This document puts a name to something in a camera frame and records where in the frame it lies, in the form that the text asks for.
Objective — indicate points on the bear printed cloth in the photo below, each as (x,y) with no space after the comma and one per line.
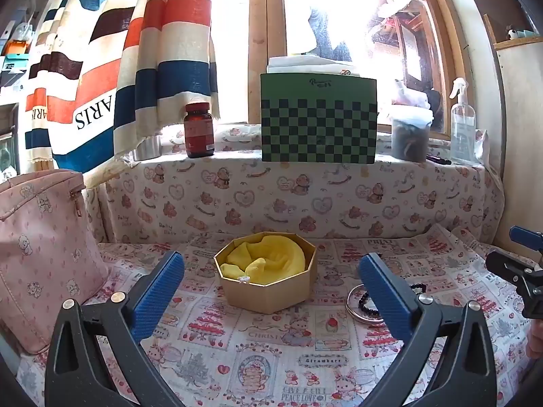
(297,199)

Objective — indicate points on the striped curtain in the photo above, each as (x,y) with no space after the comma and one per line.
(106,72)

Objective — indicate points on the metal cup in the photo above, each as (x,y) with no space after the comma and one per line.
(146,148)

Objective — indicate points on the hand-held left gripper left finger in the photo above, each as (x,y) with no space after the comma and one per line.
(158,292)

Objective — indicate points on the yellow cloth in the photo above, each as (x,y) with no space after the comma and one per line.
(275,258)

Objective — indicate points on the red patchwork printed cloth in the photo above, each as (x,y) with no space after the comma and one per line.
(263,347)

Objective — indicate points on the brown pill bottle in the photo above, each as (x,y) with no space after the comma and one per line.
(199,133)

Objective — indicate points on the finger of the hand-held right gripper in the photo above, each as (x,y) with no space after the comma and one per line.
(526,234)
(515,271)

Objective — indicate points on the green checkered board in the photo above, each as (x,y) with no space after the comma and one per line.
(318,123)

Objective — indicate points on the clear spray bottle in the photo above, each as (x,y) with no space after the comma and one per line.
(462,131)

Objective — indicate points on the white paper box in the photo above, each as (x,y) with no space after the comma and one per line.
(305,65)

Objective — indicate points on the person's right hand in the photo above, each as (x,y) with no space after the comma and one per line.
(536,341)

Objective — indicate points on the clear tub with dark contents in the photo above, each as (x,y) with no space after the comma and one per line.
(410,138)

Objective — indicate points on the silver bangle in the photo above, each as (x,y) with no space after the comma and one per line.
(351,309)

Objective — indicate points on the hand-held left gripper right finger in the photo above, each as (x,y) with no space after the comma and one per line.
(384,292)

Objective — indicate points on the light wooden cabinet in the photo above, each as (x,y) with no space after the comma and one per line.
(521,135)

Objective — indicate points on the cluttered shelf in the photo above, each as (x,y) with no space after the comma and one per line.
(17,51)

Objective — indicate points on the small white figurine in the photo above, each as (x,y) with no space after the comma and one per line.
(515,33)

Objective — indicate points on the wooden window frame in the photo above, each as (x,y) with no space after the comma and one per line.
(258,51)

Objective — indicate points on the pink printed bag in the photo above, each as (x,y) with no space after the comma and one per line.
(42,254)

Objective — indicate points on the dark pen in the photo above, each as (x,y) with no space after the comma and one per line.
(439,159)

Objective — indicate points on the gold octagonal box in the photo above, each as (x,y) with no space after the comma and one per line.
(271,294)

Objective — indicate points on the white packet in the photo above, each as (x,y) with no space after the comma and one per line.
(482,148)

